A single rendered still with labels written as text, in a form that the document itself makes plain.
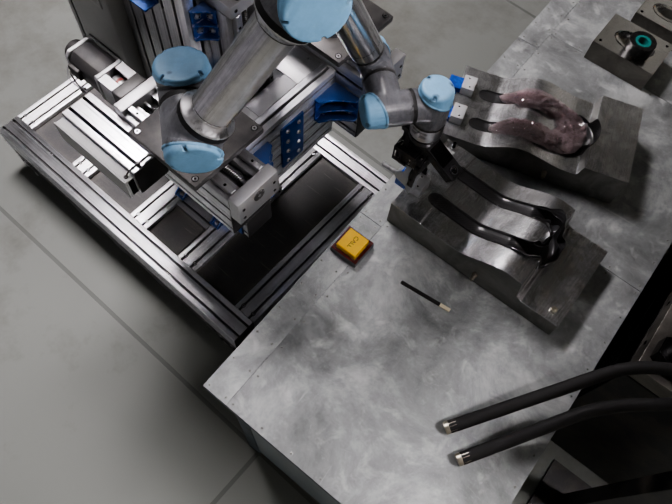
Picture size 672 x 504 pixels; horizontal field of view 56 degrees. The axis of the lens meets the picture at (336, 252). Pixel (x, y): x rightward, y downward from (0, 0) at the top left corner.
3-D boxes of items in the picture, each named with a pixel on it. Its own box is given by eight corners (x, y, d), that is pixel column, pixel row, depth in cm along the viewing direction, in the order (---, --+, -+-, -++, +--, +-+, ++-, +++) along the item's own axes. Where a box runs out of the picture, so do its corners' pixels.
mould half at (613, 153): (436, 144, 178) (445, 120, 168) (462, 78, 189) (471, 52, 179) (609, 204, 172) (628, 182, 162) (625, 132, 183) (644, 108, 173)
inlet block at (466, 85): (425, 88, 182) (429, 76, 178) (431, 76, 185) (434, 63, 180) (468, 103, 181) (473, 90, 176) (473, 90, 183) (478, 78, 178)
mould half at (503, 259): (386, 220, 166) (393, 194, 154) (441, 157, 176) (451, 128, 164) (548, 335, 155) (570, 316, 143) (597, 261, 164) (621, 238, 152)
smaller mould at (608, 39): (583, 57, 195) (593, 40, 189) (605, 30, 200) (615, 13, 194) (641, 90, 190) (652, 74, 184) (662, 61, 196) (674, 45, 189)
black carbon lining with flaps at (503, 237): (422, 205, 161) (429, 185, 152) (457, 164, 167) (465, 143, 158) (538, 285, 153) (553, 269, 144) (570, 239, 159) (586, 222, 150)
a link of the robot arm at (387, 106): (353, 97, 138) (401, 91, 139) (364, 139, 133) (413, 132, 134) (356, 72, 131) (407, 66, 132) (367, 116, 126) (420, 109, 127)
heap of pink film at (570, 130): (485, 136, 173) (493, 118, 166) (501, 89, 180) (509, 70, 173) (576, 167, 170) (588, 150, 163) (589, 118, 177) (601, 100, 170)
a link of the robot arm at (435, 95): (412, 73, 129) (452, 69, 130) (404, 107, 139) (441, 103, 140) (421, 104, 126) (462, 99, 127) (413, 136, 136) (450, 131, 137)
